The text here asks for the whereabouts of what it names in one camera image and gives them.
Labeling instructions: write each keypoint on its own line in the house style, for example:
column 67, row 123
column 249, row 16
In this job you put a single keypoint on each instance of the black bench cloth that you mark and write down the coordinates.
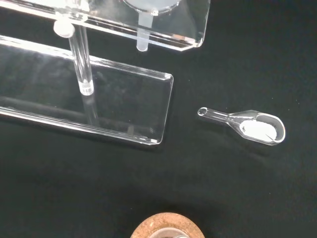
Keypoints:
column 223, row 186

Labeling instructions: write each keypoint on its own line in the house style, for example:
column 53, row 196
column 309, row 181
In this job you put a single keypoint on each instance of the round-bottom glass flask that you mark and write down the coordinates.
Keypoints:
column 168, row 233

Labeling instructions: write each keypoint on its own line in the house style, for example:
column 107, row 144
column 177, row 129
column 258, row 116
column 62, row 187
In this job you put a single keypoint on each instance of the clear acrylic funnel stand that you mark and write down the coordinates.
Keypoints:
column 128, row 99

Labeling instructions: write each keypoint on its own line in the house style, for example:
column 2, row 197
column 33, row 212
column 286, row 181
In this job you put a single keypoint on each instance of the glass weighing funnel with powder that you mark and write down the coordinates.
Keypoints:
column 257, row 129

